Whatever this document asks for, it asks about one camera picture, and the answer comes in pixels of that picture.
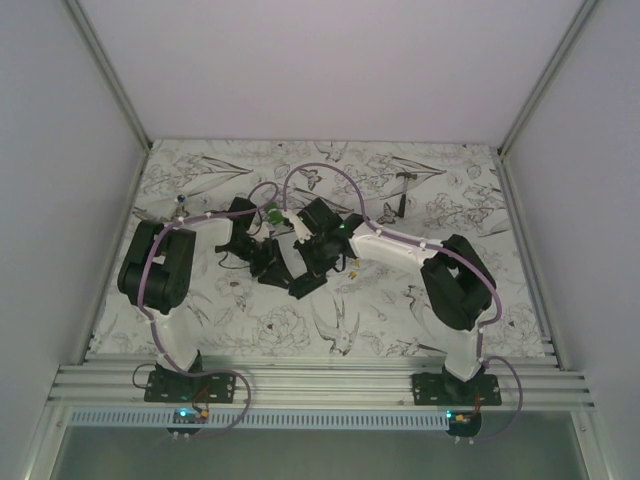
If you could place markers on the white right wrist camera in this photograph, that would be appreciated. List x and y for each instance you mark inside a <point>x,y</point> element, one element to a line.
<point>294,222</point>

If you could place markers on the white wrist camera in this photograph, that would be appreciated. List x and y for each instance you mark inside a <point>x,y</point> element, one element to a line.
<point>294,222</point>
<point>262,233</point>

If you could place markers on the controller board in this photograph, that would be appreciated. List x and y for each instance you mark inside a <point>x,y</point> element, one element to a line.
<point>464,425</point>
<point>187,422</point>

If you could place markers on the small hammer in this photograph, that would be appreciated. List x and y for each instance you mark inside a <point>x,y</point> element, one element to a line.
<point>406,177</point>

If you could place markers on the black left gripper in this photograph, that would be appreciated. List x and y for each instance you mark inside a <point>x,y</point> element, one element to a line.
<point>272,270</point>

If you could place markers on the left controller board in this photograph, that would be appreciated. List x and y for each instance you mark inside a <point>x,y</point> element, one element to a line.
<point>187,422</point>

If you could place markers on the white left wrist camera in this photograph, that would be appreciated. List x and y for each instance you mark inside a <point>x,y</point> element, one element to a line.
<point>262,233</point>

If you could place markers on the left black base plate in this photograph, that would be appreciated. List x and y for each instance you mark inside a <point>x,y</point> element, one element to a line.
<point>166,386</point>

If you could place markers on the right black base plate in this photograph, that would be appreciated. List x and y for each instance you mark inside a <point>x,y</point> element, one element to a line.
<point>444,389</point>

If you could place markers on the grey slotted cable duct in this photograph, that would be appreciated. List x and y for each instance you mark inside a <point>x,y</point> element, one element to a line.
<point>266,419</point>

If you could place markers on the black fuse box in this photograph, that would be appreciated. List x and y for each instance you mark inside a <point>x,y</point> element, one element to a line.
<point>306,284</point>

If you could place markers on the green object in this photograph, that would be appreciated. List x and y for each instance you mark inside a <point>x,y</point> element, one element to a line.
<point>274,214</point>

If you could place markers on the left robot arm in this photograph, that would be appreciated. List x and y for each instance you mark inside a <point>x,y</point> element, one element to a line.
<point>156,272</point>

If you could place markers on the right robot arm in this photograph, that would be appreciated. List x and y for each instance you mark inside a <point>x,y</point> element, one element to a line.
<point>458,285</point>

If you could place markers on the right controller board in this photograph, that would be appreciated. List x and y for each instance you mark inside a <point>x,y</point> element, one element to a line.
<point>464,425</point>

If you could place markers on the metal clamp tool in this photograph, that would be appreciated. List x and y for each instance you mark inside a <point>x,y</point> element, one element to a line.
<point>162,213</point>

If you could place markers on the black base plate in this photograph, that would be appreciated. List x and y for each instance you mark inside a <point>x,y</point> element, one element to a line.
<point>444,389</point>
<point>166,386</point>

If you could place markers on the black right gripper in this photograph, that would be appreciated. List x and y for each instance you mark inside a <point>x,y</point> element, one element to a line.
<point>314,268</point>

